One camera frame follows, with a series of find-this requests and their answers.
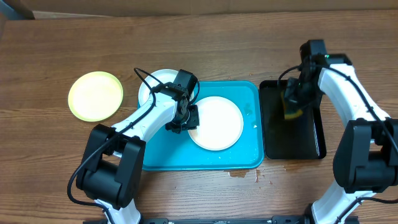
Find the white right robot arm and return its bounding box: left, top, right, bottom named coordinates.
left=284, top=62, right=397, bottom=223

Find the teal plastic tray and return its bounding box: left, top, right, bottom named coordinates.
left=143, top=81, right=264, bottom=171

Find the yellow green sponge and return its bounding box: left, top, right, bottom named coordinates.
left=281, top=90, right=303, bottom=120

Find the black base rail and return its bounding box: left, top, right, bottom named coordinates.
left=83, top=215, right=360, bottom=224

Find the yellow-green plate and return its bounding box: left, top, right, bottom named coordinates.
left=68, top=71, right=124, bottom=122

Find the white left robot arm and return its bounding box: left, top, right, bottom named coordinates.
left=69, top=83, right=199, bottom=223

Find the white plate with red stain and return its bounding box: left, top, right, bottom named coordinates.
left=188, top=96, right=244, bottom=151

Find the black plastic tray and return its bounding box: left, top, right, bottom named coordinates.
left=259, top=80, right=326, bottom=159

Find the white plate with blue rim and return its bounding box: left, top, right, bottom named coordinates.
left=134, top=68, right=193, bottom=106

